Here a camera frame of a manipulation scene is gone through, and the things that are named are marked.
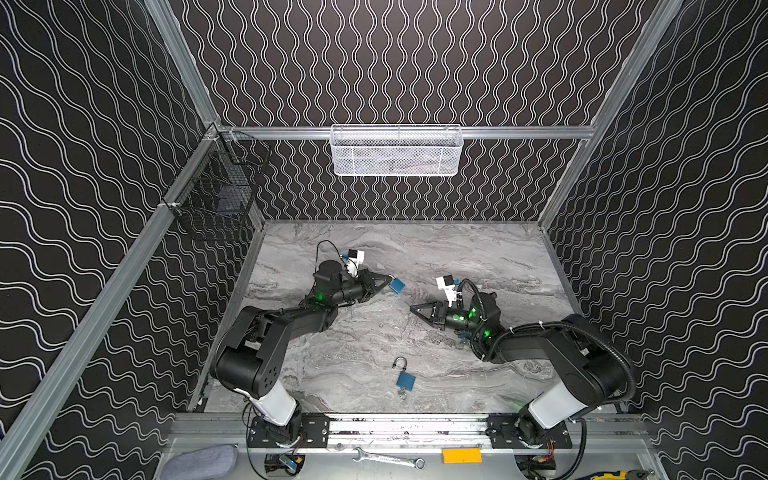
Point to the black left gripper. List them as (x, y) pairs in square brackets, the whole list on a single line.
[(362, 285)]

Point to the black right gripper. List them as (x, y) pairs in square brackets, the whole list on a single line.
[(444, 315)]

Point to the blue padlock front large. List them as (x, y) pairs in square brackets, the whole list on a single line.
[(405, 381)]

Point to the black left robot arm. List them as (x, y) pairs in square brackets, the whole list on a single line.
[(249, 359)]

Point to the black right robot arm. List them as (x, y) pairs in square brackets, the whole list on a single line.
[(591, 371)]

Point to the yellow block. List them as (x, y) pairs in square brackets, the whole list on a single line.
[(461, 456)]

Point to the silver combination wrench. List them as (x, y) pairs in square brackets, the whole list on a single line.
[(363, 455)]

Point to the aluminium back crossbar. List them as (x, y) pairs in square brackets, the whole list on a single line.
[(381, 130)]

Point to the grey cloth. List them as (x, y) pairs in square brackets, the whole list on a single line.
[(215, 462)]

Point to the yellow black tool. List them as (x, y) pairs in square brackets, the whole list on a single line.
[(635, 474)]

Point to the aluminium left side bar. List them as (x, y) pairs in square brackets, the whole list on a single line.
[(33, 423)]

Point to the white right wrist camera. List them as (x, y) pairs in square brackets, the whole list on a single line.
[(448, 285)]

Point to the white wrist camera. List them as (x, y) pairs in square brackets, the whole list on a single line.
[(448, 285), (352, 261)]

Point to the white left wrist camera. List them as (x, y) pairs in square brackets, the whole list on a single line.
[(352, 261)]

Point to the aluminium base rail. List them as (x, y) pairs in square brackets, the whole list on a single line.
[(385, 433)]

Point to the white wire mesh basket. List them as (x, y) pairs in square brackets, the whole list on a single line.
[(429, 155)]

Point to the black wire mesh basket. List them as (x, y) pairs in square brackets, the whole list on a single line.
[(216, 205)]

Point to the aluminium corner frame post left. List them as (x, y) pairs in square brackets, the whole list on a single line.
[(170, 30)]

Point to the aluminium corner frame post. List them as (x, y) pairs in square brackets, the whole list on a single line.
[(170, 30), (647, 42)]

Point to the aluminium corner frame post right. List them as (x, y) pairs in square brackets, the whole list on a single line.
[(647, 42)]

